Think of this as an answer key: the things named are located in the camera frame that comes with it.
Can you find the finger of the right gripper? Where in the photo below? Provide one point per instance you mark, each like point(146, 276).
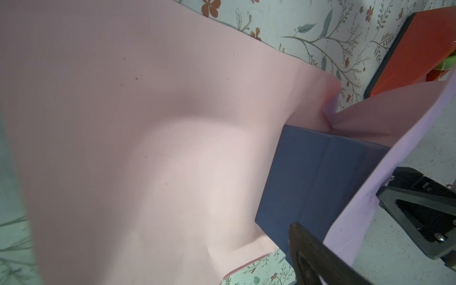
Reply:
point(425, 210)

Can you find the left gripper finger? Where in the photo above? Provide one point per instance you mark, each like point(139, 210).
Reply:
point(315, 264)

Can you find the blue gift box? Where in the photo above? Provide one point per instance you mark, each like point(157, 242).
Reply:
point(313, 176)

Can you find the pink wrapping paper sheet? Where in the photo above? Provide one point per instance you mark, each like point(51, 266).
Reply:
point(143, 132)

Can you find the red tape dispenser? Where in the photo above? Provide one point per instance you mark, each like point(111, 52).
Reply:
point(424, 50)

